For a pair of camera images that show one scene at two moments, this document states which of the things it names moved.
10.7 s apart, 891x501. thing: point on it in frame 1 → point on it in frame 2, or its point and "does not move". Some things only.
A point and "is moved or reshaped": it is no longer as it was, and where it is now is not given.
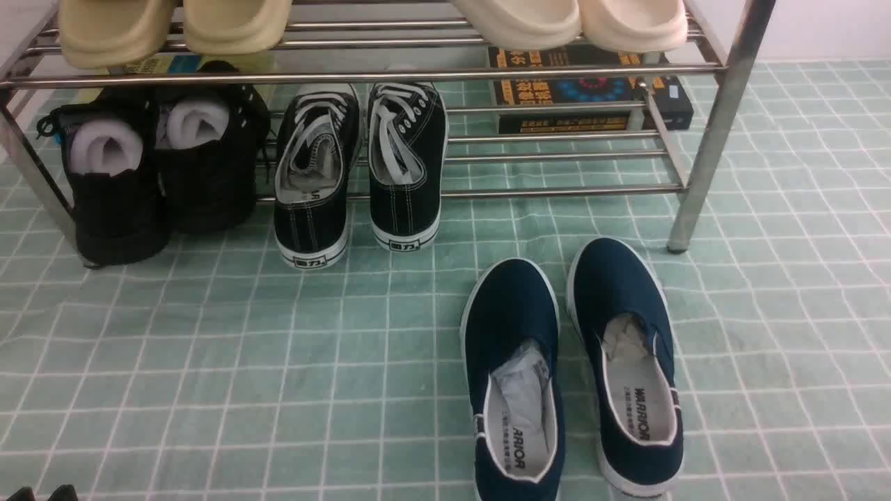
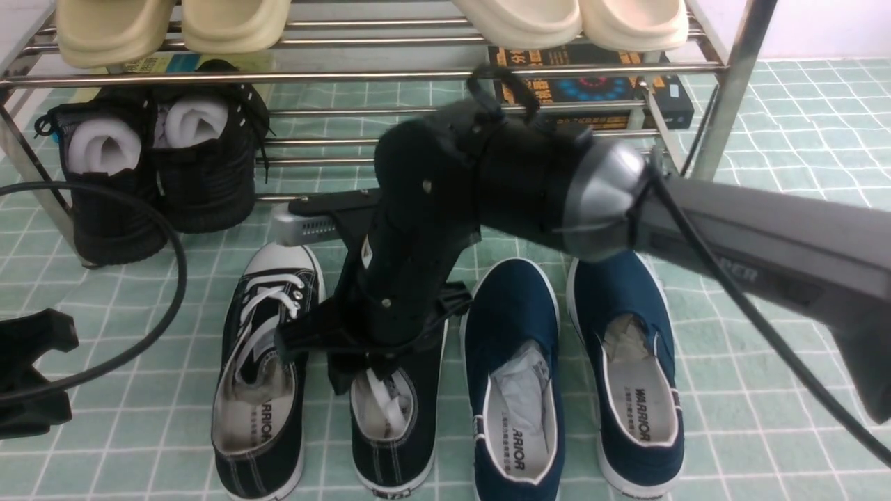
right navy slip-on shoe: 621,332 does not move
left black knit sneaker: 111,154 does not move
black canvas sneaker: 407,148 is moved or reshaped
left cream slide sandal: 526,25 does not move
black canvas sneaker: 317,141 → 259,401
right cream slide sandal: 644,26 does not move
